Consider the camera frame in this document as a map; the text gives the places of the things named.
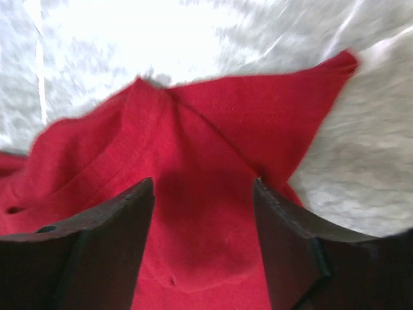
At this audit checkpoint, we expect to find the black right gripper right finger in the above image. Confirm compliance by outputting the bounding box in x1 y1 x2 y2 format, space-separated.
253 179 412 309

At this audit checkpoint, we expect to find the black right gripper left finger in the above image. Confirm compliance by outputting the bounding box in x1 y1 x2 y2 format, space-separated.
1 178 154 309

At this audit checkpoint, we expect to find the red t-shirt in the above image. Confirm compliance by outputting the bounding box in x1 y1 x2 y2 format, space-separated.
1 51 358 309

